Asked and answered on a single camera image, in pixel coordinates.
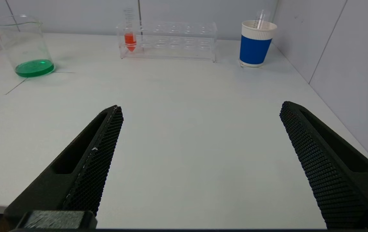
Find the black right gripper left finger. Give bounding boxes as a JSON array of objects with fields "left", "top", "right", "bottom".
[{"left": 4, "top": 105, "right": 124, "bottom": 226}]

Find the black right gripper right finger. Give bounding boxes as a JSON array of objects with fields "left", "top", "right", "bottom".
[{"left": 279, "top": 101, "right": 368, "bottom": 229}]

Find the test tube with yellow pigment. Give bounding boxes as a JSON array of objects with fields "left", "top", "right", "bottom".
[{"left": 255, "top": 9, "right": 271, "bottom": 30}]

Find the clear glass beaker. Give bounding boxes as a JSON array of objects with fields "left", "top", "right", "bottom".
[{"left": 0, "top": 15, "right": 55, "bottom": 78}]

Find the test tube with red pigment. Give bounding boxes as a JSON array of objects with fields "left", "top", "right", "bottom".
[{"left": 123, "top": 8, "right": 138, "bottom": 52}]

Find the white paper cup blue sleeve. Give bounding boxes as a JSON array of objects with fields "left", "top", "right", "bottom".
[{"left": 239, "top": 20, "right": 278, "bottom": 68}]

